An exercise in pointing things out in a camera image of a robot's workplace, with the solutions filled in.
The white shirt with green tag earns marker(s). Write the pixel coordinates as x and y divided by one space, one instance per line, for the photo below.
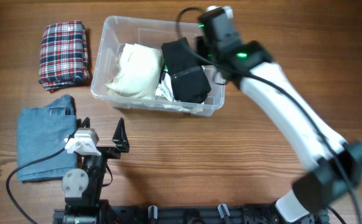
165 91

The cream cloth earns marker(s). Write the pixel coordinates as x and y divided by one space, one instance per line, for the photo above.
139 72

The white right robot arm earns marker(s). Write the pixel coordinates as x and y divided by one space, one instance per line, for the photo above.
333 165

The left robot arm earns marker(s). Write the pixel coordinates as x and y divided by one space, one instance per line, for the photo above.
82 186

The folded blue denim jeans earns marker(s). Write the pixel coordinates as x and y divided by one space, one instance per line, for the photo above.
42 132

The red blue plaid cloth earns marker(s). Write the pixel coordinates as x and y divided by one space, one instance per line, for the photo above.
63 56

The black garment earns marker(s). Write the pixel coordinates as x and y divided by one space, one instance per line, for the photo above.
177 56

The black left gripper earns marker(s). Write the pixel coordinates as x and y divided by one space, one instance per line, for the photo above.
122 144

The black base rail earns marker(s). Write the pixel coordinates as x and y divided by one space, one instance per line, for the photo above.
249 213

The clear plastic storage bin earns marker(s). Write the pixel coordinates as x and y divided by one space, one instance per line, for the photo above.
119 31

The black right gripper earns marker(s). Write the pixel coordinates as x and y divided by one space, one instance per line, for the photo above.
204 48

